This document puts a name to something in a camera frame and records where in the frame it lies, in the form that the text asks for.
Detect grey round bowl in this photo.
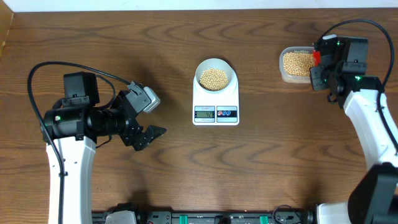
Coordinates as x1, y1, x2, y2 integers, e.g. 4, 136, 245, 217
193, 58, 237, 93

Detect clear container of soybeans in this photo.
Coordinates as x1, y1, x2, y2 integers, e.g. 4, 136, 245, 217
279, 47, 315, 84

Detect soybeans in grey bowl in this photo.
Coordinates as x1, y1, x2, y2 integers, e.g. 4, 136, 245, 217
199, 68, 229, 91

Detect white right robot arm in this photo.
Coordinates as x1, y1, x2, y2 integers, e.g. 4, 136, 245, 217
310, 35, 397, 224

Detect white digital kitchen scale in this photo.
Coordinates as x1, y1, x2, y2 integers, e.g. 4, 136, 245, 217
192, 73, 239, 126

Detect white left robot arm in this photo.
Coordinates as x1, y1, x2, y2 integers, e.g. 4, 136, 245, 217
44, 72, 166, 223

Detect red plastic measuring scoop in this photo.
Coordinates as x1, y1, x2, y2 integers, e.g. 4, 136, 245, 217
313, 50, 321, 67

